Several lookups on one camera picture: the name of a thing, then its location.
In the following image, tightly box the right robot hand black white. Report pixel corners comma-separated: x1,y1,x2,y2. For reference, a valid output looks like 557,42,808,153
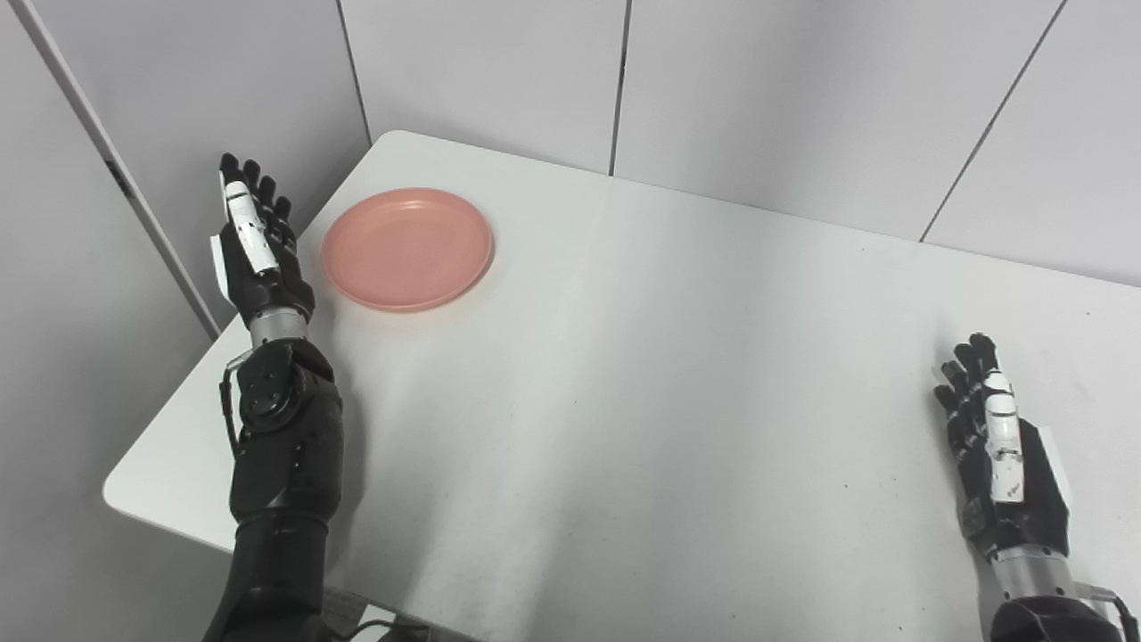
933,333,1071,561

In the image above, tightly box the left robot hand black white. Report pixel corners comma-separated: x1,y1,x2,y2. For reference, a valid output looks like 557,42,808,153
210,153,316,324

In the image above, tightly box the pink round plate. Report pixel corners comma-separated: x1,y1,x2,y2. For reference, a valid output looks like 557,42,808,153
322,187,495,313

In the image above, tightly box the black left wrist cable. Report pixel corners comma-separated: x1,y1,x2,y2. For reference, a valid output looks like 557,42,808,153
219,350,255,457

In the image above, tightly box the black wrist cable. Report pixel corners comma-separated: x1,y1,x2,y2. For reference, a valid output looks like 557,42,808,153
219,350,255,457
1074,582,1141,642

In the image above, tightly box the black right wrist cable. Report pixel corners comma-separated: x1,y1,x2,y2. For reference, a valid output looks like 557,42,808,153
1074,582,1141,642

